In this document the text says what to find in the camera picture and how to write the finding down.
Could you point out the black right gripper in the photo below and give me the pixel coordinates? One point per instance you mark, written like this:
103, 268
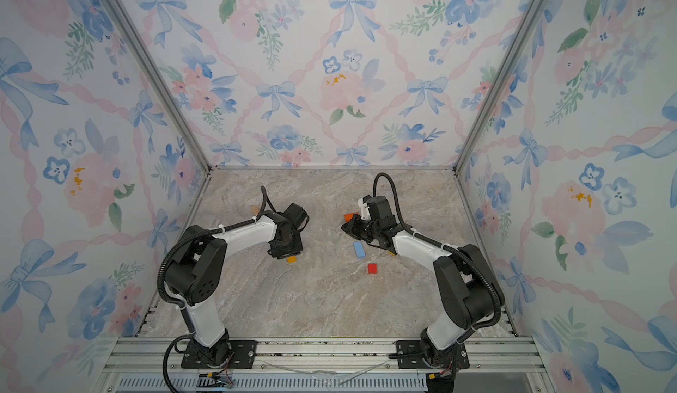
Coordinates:
353, 229

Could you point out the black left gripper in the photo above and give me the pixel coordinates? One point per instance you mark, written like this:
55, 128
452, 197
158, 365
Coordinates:
279, 254

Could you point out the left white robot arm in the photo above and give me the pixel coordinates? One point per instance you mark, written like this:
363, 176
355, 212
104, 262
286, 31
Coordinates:
190, 273

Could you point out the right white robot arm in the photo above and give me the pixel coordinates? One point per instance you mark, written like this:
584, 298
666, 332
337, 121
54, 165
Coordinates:
470, 296

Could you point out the light blue block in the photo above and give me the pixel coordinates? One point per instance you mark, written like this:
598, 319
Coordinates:
359, 250

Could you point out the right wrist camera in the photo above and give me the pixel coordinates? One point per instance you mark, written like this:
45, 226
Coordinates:
375, 208

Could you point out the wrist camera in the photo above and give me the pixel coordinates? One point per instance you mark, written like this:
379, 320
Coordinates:
375, 208
297, 216

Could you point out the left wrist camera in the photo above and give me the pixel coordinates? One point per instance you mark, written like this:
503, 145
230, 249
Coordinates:
297, 216

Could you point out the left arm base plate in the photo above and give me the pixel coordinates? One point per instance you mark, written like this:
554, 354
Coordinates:
219, 353

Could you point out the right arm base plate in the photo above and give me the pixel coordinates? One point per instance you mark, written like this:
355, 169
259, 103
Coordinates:
419, 354

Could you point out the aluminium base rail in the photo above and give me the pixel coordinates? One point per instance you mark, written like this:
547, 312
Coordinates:
329, 365

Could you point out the aluminium corner post right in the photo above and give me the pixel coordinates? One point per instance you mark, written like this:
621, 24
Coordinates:
513, 54

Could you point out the aluminium corner post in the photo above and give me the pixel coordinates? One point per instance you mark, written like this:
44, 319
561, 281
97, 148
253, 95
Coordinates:
122, 19
513, 54

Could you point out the aluminium corner post left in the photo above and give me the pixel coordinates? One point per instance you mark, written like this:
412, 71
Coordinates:
122, 19

